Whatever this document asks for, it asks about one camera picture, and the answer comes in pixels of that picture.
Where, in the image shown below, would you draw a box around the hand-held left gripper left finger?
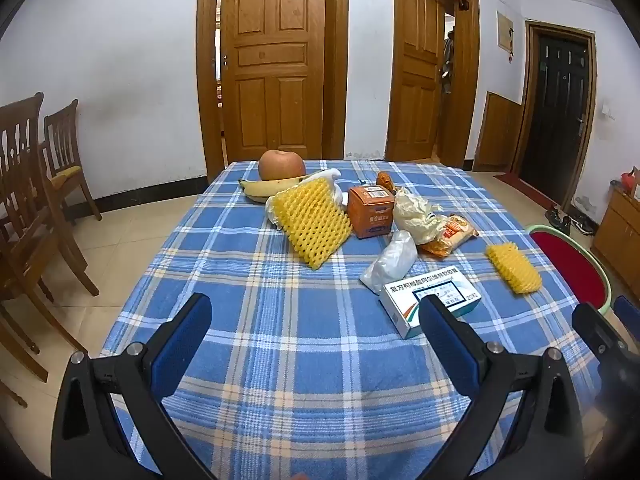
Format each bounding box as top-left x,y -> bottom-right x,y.
50,292 -> 217,480

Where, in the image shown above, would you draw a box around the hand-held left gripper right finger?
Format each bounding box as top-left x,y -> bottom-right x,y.
417,296 -> 588,480

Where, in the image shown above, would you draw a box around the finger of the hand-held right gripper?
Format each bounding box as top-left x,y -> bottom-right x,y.
571,302 -> 627,362
613,295 -> 640,334

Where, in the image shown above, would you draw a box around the white and green medicine box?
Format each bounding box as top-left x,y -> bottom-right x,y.
378,265 -> 483,339

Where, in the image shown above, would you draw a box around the red round stool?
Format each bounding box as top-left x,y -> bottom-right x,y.
525,225 -> 613,313

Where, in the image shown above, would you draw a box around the clear plastic bag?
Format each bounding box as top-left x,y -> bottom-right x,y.
360,230 -> 418,296

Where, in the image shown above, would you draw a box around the small yellow foam fruit net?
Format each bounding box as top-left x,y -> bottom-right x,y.
486,242 -> 543,294

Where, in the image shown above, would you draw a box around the orange snack packet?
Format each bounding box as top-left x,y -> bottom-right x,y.
419,213 -> 479,258

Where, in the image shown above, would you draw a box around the cream paper ball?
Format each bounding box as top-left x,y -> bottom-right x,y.
394,187 -> 447,246

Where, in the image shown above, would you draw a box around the orange cardboard box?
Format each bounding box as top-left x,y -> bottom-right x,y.
347,185 -> 396,239

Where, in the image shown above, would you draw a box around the large yellow foam fruit net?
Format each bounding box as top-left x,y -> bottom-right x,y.
272,178 -> 353,271

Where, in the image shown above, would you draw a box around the white foam fruit net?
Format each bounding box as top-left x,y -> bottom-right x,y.
265,167 -> 351,231

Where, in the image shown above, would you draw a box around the wooden cabinet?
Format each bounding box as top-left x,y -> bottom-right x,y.
590,187 -> 640,288

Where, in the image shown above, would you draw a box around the blue plaid tablecloth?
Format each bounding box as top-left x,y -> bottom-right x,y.
92,160 -> 608,480

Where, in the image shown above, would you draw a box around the dark shoe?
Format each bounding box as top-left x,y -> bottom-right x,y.
544,205 -> 571,233

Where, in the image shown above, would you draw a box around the red doormat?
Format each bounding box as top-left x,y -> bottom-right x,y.
492,172 -> 558,211

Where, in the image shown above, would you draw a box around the yellow banana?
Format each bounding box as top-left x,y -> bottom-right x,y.
238,172 -> 326,204

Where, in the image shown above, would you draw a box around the red apple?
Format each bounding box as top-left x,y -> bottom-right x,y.
258,150 -> 306,182

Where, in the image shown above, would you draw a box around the black entrance door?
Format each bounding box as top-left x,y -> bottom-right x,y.
511,21 -> 597,211

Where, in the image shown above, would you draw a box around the wooden door with panels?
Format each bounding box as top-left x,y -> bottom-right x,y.
196,0 -> 349,183
387,0 -> 481,170

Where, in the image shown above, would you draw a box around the hanging clothes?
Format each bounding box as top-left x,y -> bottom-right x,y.
440,30 -> 456,96

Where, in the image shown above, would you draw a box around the low wooden wall cupboard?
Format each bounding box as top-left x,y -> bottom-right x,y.
472,91 -> 523,173

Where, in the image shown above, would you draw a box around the beige wall panel box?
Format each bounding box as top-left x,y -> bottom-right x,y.
496,10 -> 516,53

